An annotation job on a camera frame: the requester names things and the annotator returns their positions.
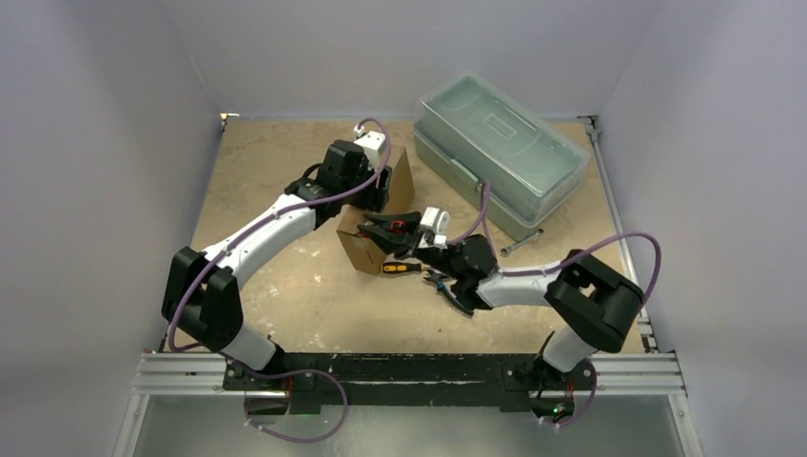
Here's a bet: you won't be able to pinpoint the brown cardboard express box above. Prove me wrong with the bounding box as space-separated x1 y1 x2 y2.
335 147 416 276

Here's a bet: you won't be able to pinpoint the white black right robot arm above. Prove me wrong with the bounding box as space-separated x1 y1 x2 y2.
357 207 646 387

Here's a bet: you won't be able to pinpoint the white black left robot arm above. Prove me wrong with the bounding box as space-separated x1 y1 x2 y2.
162 131 392 389

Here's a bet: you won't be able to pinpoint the yellow black screwdriver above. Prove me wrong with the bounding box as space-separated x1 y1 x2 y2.
382 261 423 275

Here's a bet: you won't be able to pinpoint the silver wrench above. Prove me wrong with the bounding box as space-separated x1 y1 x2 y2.
499 228 544 257

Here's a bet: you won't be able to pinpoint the translucent green plastic toolbox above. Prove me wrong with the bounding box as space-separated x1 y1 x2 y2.
412 73 590 241

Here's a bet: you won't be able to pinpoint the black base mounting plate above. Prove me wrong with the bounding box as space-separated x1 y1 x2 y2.
223 352 595 416

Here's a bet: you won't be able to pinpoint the blue handled pliers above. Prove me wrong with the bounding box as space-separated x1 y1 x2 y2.
423 268 474 317

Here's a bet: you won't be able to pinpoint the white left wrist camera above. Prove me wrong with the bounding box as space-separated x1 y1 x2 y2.
353 126 387 169

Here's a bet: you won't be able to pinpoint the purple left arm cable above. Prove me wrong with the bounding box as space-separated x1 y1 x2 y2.
166 117 393 443

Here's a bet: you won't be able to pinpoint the aluminium frame rail right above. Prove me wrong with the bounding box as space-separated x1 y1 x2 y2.
579 115 660 354

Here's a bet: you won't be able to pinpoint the aluminium frame rail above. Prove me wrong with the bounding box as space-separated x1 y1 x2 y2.
114 352 702 456
579 115 660 354

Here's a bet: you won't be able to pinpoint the aluminium front frame rail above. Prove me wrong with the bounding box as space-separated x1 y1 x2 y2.
114 352 702 456

